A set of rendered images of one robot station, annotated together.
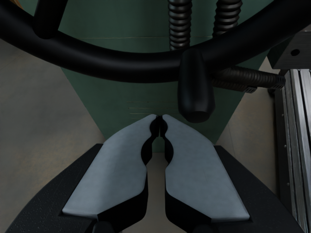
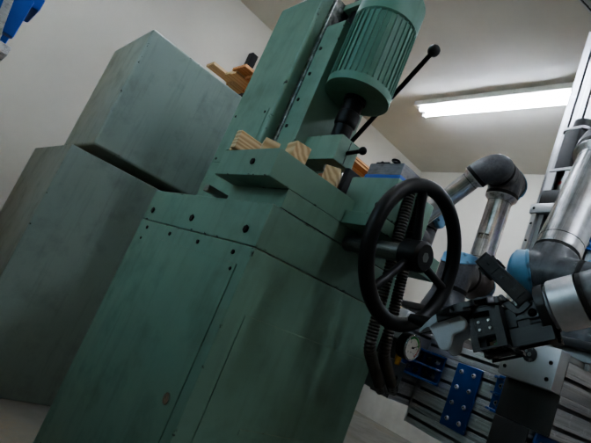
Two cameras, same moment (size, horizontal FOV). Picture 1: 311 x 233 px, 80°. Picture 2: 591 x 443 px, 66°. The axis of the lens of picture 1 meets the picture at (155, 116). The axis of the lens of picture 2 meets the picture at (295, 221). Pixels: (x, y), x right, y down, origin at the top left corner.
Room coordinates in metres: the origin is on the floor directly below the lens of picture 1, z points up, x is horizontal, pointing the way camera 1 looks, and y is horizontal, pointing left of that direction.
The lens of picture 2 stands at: (-0.31, 0.74, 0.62)
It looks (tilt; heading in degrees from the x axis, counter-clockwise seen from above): 11 degrees up; 317
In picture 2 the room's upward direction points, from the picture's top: 23 degrees clockwise
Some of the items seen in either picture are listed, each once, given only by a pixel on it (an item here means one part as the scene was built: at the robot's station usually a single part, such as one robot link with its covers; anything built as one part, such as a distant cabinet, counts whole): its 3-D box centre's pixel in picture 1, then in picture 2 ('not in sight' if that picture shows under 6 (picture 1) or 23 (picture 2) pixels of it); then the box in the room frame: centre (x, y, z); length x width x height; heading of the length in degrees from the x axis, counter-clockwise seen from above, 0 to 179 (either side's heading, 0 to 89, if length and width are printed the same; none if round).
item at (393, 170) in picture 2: not in sight; (399, 181); (0.27, -0.06, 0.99); 0.13 x 0.11 x 0.06; 84
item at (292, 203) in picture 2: not in sight; (317, 233); (0.41, -0.02, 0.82); 0.40 x 0.21 x 0.04; 84
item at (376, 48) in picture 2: not in sight; (375, 50); (0.47, -0.03, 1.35); 0.18 x 0.18 x 0.31
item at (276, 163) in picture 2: not in sight; (351, 223); (0.36, -0.06, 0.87); 0.61 x 0.30 x 0.06; 84
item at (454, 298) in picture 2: not in sight; (445, 301); (0.41, -0.75, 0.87); 0.15 x 0.15 x 0.10
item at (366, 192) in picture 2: not in sight; (386, 209); (0.27, -0.06, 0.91); 0.15 x 0.14 x 0.09; 84
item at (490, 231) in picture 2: not in sight; (490, 230); (0.40, -0.88, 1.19); 0.15 x 0.12 x 0.55; 85
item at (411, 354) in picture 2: not in sight; (405, 349); (0.23, -0.27, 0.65); 0.06 x 0.04 x 0.08; 84
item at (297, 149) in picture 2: not in sight; (295, 155); (0.37, 0.17, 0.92); 0.04 x 0.04 x 0.04; 73
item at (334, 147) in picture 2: not in sight; (327, 156); (0.49, -0.03, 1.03); 0.14 x 0.07 x 0.09; 174
